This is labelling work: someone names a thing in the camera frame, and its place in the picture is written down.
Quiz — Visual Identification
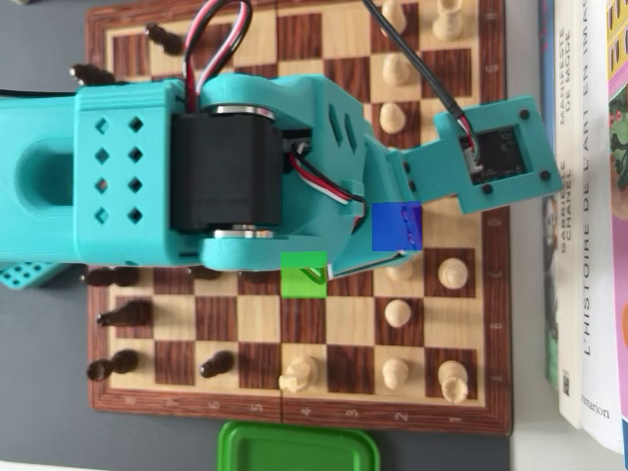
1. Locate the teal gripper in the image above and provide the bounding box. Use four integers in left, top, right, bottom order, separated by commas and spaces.
199, 72, 424, 282

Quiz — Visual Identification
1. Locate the wooden folding chess board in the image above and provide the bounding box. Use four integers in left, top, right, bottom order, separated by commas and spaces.
83, 0, 515, 437

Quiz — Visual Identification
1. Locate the light wooden rook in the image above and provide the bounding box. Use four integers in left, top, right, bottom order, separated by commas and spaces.
432, 0, 465, 41
438, 360, 470, 404

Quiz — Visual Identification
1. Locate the dark wooden king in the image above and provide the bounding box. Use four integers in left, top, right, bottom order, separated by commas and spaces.
68, 63, 119, 88

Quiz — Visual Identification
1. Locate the dark wooden bishop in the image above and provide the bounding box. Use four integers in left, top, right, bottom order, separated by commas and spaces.
80, 266, 141, 289

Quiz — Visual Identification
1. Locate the dark wooden knight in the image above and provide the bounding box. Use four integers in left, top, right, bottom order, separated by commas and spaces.
96, 299, 153, 329

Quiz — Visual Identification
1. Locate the light wooden knight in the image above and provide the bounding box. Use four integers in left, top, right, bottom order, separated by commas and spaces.
278, 355, 321, 393

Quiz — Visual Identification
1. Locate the dark wooden rook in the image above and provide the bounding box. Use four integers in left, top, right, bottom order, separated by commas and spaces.
86, 348, 140, 383

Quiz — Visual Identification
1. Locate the light blue illustrated book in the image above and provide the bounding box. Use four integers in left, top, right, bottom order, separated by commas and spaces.
537, 0, 563, 390

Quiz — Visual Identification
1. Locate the white Gabrielle Chanel book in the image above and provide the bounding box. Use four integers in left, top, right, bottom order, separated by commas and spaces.
551, 0, 588, 429

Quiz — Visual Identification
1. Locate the pink illustrated book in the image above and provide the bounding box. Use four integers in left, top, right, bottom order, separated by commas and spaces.
605, 0, 628, 423

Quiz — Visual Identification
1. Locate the white art history book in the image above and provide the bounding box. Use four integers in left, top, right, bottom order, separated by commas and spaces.
578, 0, 624, 453

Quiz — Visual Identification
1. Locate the red white black servo cable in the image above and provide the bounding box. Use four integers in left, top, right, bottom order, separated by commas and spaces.
183, 0, 254, 117
288, 150, 368, 206

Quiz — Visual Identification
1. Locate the black camera cable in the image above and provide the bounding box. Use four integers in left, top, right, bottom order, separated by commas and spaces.
361, 0, 480, 171

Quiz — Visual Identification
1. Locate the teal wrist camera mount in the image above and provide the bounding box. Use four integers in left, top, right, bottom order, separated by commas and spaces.
392, 94, 564, 216

